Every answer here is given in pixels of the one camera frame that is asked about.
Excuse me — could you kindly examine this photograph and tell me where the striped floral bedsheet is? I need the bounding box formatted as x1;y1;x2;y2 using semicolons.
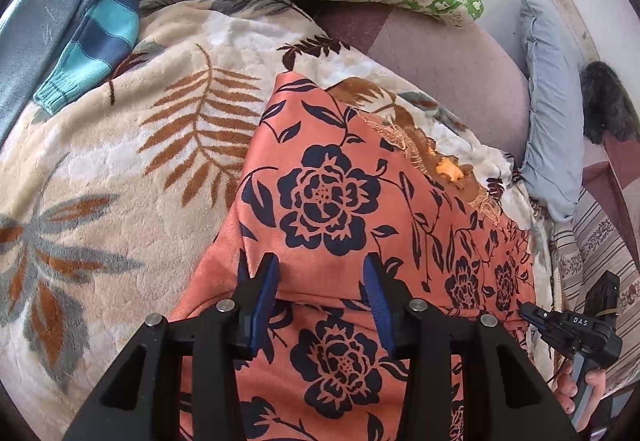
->
550;186;640;397

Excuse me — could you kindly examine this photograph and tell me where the mauve quilted mattress cover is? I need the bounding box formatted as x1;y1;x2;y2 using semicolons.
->
315;3;531;172

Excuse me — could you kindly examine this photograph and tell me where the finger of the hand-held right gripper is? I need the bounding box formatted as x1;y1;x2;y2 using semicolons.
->
520;302;552;338

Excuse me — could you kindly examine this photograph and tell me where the teal blue striped sweater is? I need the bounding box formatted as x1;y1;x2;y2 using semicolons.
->
34;0;146;114

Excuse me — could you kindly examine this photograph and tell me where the leaf print fleece blanket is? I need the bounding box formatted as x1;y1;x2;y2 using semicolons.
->
0;0;556;422

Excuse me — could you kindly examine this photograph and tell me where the orange floral garment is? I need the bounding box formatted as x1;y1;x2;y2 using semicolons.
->
167;71;538;441

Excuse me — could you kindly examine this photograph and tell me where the dark furry cloth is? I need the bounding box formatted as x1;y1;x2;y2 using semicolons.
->
580;62;640;145

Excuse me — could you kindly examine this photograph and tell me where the light blue pillow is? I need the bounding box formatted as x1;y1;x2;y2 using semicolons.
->
517;0;588;223

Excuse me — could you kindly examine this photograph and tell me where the person's right hand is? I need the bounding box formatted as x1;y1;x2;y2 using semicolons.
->
552;360;608;423

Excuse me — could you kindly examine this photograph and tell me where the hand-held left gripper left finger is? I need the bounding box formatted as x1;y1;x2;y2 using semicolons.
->
62;252;281;441

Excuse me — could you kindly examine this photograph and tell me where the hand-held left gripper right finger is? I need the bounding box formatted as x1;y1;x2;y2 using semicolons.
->
362;253;581;441

